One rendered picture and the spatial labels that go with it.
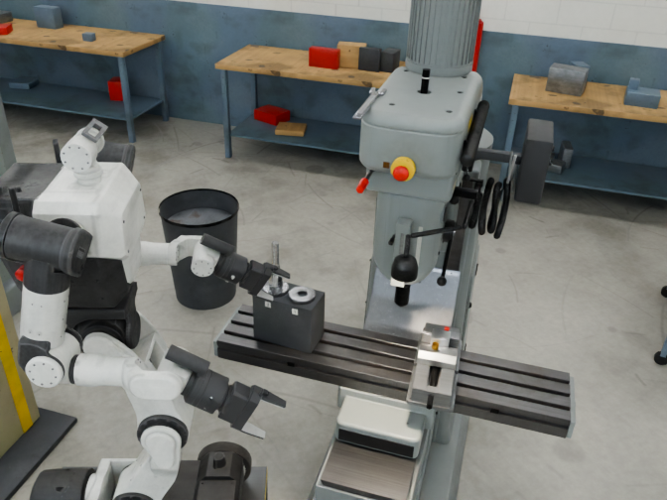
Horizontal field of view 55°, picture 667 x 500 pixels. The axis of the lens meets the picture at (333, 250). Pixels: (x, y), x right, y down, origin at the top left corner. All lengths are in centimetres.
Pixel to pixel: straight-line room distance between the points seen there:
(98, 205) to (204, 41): 541
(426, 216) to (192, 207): 253
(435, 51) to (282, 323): 101
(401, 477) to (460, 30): 136
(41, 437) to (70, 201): 210
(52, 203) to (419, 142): 85
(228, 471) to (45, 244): 123
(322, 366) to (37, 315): 105
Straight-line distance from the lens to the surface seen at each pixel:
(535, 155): 204
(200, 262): 186
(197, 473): 242
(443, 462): 297
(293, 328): 219
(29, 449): 342
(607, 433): 362
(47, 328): 148
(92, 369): 152
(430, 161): 161
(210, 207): 415
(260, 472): 261
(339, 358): 224
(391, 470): 216
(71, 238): 136
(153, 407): 189
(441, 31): 191
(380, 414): 220
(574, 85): 556
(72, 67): 776
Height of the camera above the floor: 241
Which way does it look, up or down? 31 degrees down
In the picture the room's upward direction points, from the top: 2 degrees clockwise
